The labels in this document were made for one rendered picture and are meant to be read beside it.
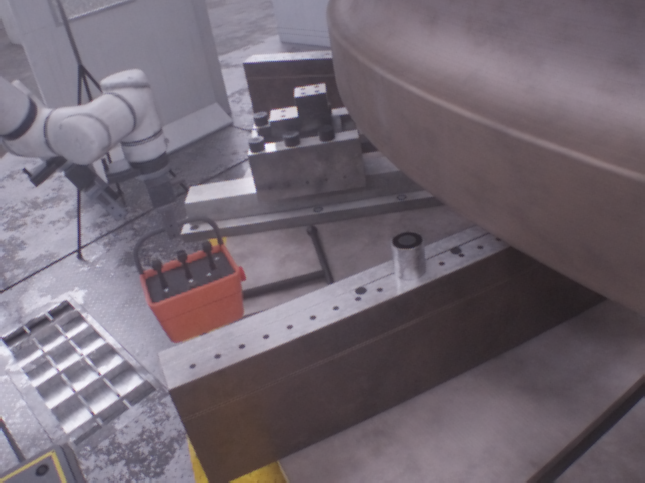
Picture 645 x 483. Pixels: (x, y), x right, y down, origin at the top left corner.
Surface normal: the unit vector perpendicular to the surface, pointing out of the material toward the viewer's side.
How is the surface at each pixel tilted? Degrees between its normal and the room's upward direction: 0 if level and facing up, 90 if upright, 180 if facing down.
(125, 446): 0
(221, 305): 97
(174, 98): 90
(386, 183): 72
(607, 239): 90
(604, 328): 0
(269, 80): 90
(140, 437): 0
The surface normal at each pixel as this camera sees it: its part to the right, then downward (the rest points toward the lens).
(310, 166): 0.00, 0.52
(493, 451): -0.17, -0.84
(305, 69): -0.37, 0.54
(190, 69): 0.67, 0.29
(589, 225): -0.83, 0.40
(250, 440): 0.38, 0.43
